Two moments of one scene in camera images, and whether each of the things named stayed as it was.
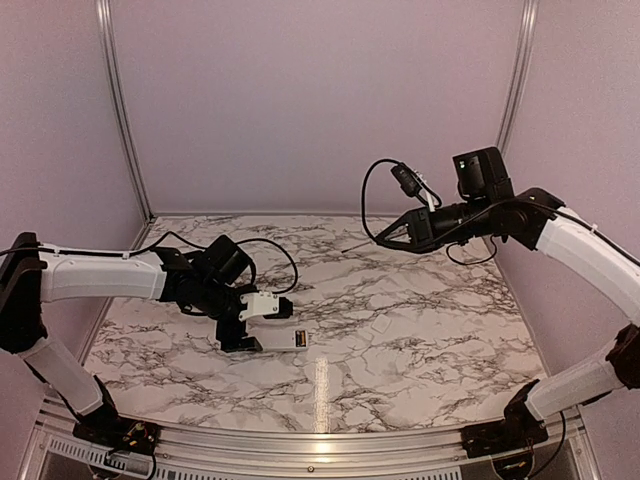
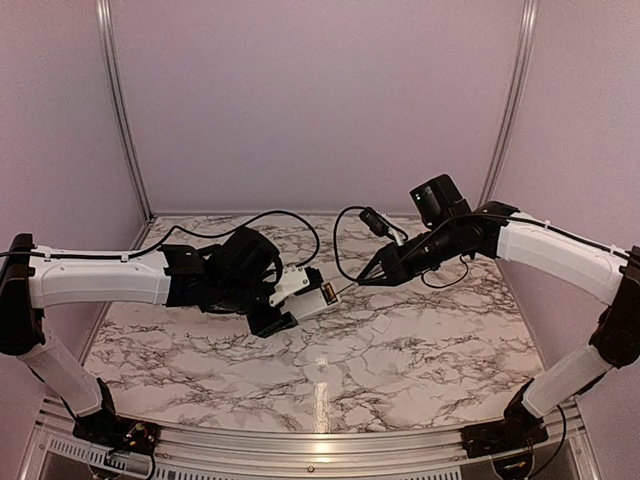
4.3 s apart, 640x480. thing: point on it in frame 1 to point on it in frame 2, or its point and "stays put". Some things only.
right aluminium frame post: x=526 y=45 stays put
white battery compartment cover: x=381 y=323 stays put
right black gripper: x=421 y=232 to x=396 y=275
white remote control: x=271 y=340 to x=311 y=300
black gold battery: x=300 y=338 to x=328 y=293
